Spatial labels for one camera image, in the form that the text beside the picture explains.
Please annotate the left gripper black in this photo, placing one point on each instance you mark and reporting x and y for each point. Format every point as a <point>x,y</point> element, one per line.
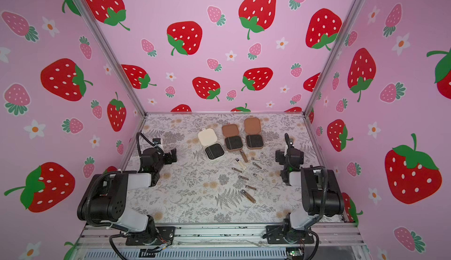
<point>168,156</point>

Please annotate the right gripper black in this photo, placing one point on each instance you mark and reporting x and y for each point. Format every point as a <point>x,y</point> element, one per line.
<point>282,156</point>

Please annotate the small cream clipper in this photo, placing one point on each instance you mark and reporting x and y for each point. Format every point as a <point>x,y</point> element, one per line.
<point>258,177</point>

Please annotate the cream nail clipper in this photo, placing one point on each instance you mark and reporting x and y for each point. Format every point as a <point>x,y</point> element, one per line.
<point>241,164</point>

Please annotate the cream nail clipper case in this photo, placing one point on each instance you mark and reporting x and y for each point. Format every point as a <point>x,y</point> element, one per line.
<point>212,148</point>

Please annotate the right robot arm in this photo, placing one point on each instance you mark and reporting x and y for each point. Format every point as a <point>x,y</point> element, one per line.
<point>320,193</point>

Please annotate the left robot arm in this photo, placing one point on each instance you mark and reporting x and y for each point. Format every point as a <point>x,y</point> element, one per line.
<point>104,203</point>

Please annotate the brown nail file sleeve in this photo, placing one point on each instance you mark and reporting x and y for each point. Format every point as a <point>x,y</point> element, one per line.
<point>245,159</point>

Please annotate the dark brown nail clipper case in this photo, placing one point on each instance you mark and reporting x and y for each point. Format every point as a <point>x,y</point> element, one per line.
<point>252,128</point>

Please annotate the brown small clipper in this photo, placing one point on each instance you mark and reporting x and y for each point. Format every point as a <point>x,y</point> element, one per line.
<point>243,178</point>

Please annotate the light brown nail clipper case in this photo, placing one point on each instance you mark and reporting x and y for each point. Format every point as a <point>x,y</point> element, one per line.
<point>232,139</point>

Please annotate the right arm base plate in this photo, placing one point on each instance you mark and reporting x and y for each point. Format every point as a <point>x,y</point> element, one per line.
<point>278,234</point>

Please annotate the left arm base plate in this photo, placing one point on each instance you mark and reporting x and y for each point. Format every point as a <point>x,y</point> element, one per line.
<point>152,237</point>

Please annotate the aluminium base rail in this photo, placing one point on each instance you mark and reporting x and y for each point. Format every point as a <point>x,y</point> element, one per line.
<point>216,235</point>

